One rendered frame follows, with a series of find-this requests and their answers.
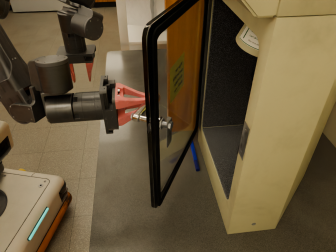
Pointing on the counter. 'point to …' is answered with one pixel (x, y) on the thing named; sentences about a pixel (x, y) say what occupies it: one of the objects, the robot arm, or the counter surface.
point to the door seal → (158, 89)
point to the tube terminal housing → (279, 111)
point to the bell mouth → (248, 41)
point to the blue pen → (194, 157)
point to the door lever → (139, 114)
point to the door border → (153, 95)
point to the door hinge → (205, 61)
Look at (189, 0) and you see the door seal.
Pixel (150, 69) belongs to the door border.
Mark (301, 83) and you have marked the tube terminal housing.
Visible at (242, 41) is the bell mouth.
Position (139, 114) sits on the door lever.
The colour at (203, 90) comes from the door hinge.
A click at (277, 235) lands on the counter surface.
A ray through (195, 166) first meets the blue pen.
